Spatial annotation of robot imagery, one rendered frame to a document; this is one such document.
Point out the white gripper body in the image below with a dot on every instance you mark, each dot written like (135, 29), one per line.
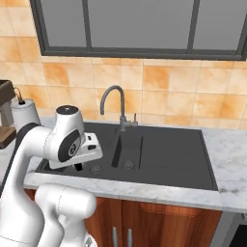
(84, 156)

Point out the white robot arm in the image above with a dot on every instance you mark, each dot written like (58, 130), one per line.
(29, 154)

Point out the dark grey sink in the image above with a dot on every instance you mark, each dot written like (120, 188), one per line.
(167, 154)

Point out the narrow brown wooden cupboard door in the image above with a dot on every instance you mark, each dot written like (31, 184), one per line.
(107, 218)

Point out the grey curved tap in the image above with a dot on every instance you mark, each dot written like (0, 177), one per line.
(122, 106)

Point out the white paper towel roll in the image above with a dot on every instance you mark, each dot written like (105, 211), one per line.
(25, 114)

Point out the brown coffee machine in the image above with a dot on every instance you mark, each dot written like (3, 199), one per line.
(5, 128)

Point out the wide brown wooden cupboard door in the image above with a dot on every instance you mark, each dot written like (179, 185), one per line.
(170, 226)

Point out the dark framed window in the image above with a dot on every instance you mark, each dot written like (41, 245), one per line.
(141, 29)

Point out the black and grey dishwasher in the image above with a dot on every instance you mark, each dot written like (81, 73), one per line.
(236, 233)

